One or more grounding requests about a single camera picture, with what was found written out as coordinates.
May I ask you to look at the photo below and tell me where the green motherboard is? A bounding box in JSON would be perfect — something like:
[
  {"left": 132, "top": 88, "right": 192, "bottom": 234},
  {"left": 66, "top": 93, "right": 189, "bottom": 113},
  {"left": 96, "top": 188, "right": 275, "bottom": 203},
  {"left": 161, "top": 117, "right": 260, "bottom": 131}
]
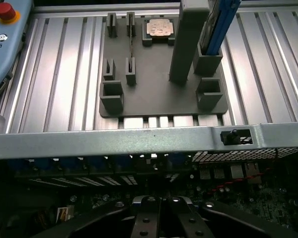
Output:
[{"left": 57, "top": 160, "right": 298, "bottom": 238}]

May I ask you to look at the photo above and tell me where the white power connector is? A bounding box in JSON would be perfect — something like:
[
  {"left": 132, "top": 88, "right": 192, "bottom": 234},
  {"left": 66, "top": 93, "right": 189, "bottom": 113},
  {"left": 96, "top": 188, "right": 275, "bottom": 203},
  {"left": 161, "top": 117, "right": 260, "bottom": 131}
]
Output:
[{"left": 56, "top": 206, "right": 75, "bottom": 222}]

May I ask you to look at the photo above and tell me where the open black PC case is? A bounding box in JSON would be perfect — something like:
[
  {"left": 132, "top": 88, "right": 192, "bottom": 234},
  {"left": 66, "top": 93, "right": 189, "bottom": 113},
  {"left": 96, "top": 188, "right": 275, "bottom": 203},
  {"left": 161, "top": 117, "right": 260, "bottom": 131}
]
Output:
[{"left": 0, "top": 111, "right": 298, "bottom": 238}]

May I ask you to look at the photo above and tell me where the grey plastic parts rack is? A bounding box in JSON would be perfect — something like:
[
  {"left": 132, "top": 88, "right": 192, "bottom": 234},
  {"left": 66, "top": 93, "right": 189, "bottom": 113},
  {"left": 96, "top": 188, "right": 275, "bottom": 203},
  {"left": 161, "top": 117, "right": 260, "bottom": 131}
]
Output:
[{"left": 98, "top": 0, "right": 229, "bottom": 119}]

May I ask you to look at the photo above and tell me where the blue plastic card retainer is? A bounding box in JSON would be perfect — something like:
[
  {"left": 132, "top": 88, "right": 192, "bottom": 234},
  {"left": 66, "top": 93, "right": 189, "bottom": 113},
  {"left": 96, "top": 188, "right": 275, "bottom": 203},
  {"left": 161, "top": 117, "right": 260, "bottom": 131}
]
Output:
[{"left": 7, "top": 153, "right": 189, "bottom": 172}]

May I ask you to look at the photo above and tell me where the silver CPU chip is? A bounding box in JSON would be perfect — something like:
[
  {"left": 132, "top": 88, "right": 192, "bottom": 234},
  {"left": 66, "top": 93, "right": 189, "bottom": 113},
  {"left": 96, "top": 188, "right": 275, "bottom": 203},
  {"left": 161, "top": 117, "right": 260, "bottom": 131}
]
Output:
[{"left": 145, "top": 18, "right": 171, "bottom": 38}]

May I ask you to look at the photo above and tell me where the hard disk with blue carrier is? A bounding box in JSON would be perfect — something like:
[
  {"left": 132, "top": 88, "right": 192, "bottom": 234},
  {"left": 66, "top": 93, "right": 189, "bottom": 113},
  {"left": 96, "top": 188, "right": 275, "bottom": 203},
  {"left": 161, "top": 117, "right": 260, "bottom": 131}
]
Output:
[{"left": 200, "top": 0, "right": 239, "bottom": 57}]

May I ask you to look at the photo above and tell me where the blue grey teach pendant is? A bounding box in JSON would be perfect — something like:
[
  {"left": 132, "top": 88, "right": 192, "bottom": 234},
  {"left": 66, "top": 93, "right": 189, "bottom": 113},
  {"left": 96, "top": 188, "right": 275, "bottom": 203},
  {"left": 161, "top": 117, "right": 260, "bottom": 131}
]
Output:
[{"left": 0, "top": 0, "right": 32, "bottom": 101}]

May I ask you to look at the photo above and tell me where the red black twisted wire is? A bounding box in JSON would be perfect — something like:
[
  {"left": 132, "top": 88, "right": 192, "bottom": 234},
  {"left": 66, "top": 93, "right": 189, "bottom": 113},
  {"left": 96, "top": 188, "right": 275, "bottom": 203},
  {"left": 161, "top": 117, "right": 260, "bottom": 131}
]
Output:
[{"left": 210, "top": 168, "right": 273, "bottom": 193}]

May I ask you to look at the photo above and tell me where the black intrusion switch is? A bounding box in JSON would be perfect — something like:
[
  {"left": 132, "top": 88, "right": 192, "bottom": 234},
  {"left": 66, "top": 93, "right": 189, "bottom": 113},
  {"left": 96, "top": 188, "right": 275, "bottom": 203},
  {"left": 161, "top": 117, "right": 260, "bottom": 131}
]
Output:
[{"left": 220, "top": 128, "right": 254, "bottom": 146}]

